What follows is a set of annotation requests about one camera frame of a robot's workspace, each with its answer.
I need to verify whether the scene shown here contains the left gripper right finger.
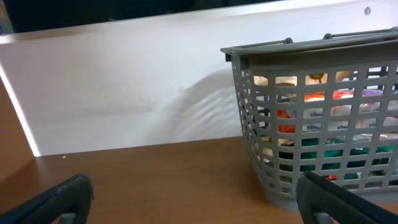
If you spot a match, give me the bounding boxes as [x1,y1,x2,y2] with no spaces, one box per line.
[296,171,397,224]

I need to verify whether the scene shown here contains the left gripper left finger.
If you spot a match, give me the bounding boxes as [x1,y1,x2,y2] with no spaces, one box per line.
[1,174,93,224]

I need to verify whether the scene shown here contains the green Nescafe coffee bag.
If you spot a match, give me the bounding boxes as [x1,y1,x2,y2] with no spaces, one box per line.
[278,136,398,184]

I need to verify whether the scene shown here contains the beige brown snack pouch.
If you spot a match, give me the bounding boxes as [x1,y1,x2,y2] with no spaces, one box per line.
[251,136,294,165]

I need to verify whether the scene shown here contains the orange biscuit roll pack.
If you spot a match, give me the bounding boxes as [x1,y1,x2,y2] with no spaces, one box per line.
[276,90,327,134]

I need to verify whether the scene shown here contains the multicolour tissue packet bundle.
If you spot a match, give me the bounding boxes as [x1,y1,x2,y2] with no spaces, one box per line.
[302,89,397,142]

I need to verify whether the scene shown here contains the cream bag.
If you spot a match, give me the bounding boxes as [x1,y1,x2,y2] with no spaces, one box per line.
[254,70,358,87]

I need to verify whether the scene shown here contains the grey plastic lattice basket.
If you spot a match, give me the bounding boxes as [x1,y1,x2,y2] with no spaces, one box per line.
[223,28,397,210]

